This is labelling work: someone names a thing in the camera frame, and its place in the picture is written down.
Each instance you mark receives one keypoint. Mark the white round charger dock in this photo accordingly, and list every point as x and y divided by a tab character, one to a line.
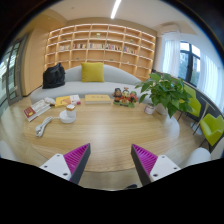
68	115

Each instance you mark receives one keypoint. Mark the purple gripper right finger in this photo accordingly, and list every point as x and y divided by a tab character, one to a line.
151	167

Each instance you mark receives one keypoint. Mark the white small object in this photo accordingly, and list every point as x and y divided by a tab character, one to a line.
50	101

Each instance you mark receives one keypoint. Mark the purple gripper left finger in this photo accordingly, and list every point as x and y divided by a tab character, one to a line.
69	166

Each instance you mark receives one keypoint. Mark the glass door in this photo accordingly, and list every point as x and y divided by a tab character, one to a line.
10	73

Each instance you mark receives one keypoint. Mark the lime green chair far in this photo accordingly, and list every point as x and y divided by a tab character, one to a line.
193	103

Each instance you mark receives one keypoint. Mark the wooden bookshelf wall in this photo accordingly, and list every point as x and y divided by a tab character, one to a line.
123	47

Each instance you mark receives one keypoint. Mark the black backpack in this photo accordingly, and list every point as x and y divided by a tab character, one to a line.
54	77

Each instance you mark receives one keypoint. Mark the lime green chair near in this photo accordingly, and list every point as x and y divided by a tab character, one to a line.
212	128

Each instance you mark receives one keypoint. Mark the yellow flat box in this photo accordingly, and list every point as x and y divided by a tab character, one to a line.
97	99

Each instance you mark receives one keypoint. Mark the lime green chair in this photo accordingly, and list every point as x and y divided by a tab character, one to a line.
193	103
212	128

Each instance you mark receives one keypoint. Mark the colourful figurine set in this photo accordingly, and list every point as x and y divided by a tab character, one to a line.
125	97

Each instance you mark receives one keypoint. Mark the yellow book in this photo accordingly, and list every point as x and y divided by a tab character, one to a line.
62	101

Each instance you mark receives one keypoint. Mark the yellow cushion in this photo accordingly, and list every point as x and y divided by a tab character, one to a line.
92	72

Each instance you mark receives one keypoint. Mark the ceiling light strip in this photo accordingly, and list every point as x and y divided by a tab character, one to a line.
115	8

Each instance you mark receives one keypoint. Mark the window with curtains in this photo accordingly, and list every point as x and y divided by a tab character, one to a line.
184	60

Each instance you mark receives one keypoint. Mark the green potted plant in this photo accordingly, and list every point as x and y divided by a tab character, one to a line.
163	89

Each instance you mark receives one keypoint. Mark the small white cup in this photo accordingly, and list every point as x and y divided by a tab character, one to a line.
149	108

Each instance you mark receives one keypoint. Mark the grey curved sofa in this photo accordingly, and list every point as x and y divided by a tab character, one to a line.
113	78

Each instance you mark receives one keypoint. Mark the white pink booklet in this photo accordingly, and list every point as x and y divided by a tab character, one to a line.
75	100

